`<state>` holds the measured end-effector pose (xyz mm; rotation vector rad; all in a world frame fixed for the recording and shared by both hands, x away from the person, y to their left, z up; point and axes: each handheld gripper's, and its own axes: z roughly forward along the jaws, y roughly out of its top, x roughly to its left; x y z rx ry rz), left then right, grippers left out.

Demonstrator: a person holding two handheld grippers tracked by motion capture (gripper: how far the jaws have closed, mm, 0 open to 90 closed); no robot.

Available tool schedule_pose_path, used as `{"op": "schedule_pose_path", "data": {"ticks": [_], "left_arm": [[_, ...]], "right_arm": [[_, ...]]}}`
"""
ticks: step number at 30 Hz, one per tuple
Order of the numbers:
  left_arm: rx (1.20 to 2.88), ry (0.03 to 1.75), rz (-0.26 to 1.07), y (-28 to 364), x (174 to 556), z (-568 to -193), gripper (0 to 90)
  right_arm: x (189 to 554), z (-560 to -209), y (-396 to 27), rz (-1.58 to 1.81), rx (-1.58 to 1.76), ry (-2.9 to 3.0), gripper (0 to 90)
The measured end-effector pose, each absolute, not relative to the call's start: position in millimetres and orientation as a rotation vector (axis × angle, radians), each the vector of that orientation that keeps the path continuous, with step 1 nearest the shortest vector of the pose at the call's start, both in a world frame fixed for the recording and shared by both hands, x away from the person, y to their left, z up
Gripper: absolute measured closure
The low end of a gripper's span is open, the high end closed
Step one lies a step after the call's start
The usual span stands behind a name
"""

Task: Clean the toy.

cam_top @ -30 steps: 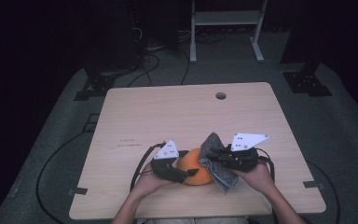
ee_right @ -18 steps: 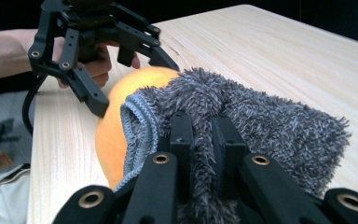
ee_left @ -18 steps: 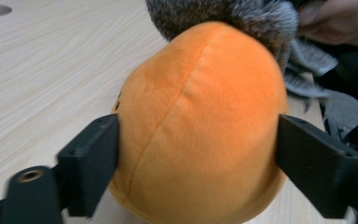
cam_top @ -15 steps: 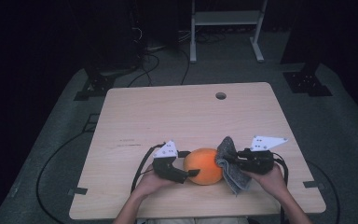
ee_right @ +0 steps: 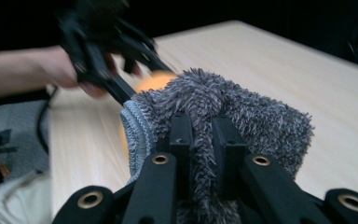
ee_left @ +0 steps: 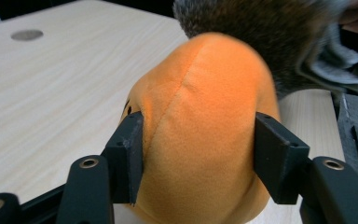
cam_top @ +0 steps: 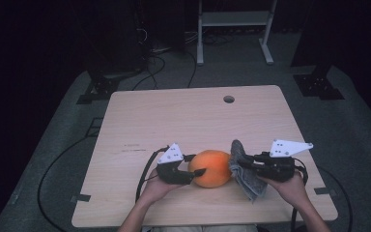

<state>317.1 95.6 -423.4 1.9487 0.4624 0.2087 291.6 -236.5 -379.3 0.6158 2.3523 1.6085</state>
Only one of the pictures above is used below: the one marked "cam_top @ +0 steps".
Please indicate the orange plush toy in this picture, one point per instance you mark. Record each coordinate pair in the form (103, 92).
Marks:
(211, 169)

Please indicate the black stand base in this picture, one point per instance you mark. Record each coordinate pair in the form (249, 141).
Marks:
(319, 87)
(101, 88)

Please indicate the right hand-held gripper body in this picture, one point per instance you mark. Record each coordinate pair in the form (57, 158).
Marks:
(277, 167)

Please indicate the person's left hand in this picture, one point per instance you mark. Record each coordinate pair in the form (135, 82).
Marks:
(156, 190)

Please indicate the grey cloth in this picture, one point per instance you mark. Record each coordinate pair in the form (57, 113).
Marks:
(249, 185)

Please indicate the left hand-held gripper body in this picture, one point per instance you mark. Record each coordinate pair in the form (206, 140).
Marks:
(170, 174)

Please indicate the black floor frame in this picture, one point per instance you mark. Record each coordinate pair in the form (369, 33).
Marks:
(93, 127)

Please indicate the grey tape strip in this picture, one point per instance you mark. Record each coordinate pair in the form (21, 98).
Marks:
(83, 197)
(325, 191)

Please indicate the white metal stand frame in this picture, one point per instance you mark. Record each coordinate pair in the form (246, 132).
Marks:
(235, 18)

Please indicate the person's right hand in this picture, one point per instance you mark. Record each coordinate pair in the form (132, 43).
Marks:
(293, 190)

